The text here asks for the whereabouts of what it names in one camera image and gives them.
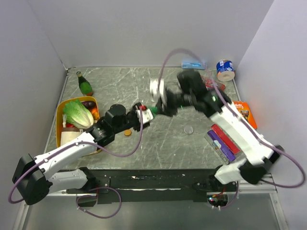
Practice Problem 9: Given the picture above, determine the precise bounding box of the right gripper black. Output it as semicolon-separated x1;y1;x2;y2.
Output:
154;88;194;117

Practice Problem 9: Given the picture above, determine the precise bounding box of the green plastic bottle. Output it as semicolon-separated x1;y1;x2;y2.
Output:
149;107;158;117

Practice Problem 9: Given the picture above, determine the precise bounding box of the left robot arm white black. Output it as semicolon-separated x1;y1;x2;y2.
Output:
8;103;154;205

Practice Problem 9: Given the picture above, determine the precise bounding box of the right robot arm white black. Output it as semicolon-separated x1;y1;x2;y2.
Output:
150;70;280;191

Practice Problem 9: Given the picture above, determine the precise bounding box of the orange bottle cap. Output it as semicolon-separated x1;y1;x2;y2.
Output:
124;129;132;137

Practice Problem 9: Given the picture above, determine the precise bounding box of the dark green glass bottle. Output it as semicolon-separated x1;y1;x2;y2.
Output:
76;71;94;96

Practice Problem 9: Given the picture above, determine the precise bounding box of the clear plastic lid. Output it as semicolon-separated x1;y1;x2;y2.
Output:
184;125;194;135

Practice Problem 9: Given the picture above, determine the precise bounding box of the red snack bag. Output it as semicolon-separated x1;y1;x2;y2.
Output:
201;76;226;91

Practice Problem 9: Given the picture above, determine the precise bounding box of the purple eggplant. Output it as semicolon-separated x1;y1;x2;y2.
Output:
82;101;96;109

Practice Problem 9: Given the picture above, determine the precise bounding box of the blue tissue pack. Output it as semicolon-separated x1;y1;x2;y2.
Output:
181;60;208;70

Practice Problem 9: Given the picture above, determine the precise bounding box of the purple chocolate bar box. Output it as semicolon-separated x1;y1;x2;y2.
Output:
205;130;236;164

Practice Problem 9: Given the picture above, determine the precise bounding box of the green lettuce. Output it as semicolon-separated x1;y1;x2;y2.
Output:
63;99;94;129

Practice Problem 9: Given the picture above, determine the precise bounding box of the toilet paper roll blue wrap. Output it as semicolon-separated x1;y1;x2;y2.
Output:
216;59;235;82

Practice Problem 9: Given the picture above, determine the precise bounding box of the orange razor package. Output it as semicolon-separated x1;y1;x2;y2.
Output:
233;101;258;130

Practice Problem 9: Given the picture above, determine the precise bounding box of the yellow plastic basket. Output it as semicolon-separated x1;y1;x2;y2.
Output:
56;96;98;148

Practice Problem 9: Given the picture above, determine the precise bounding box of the red flat box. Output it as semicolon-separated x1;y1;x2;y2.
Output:
211;124;240;155

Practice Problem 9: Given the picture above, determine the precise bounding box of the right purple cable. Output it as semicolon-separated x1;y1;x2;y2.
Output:
158;48;306;188

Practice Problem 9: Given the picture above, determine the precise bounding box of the purple cable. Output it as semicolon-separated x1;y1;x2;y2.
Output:
158;48;306;188
8;111;144;204

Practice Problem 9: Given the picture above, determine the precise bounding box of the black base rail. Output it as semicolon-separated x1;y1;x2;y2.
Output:
57;169;240;204

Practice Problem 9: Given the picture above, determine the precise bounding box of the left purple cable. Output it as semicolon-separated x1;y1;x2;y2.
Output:
8;111;144;204

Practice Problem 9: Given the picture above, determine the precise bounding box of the aluminium frame rail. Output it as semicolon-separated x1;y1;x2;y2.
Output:
207;174;277;195

